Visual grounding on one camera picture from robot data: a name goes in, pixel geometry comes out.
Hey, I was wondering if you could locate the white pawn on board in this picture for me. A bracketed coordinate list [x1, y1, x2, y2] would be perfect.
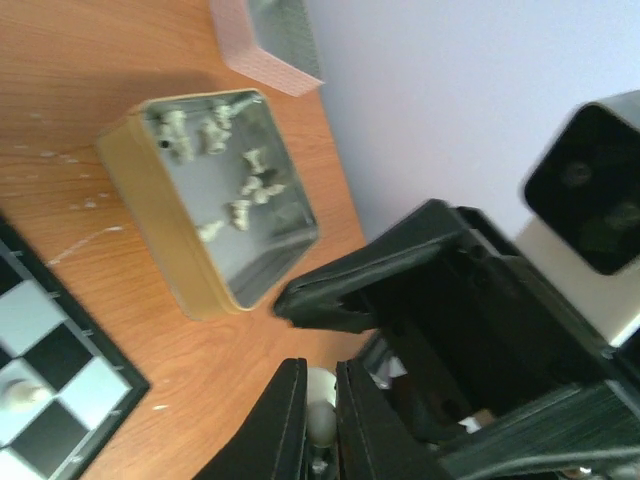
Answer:
[2, 380, 51, 412]

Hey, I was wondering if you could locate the gold metal tin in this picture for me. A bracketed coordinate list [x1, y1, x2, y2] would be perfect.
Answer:
[96, 89, 320, 321]

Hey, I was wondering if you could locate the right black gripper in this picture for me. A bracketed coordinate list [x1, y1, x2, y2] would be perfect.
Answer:
[272, 199, 639, 479]

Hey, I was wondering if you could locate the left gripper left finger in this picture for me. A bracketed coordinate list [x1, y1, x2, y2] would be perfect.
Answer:
[195, 358, 307, 480]

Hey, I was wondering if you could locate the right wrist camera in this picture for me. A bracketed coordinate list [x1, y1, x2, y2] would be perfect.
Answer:
[517, 91, 639, 347]

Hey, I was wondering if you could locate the black and silver chessboard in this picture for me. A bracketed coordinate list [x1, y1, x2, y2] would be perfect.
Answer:
[1, 218, 150, 479]

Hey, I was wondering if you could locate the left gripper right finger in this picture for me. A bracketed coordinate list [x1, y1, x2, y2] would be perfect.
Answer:
[336, 360, 450, 480]

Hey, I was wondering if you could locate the white queen piece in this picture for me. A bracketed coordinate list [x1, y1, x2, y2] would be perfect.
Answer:
[306, 367, 337, 448]

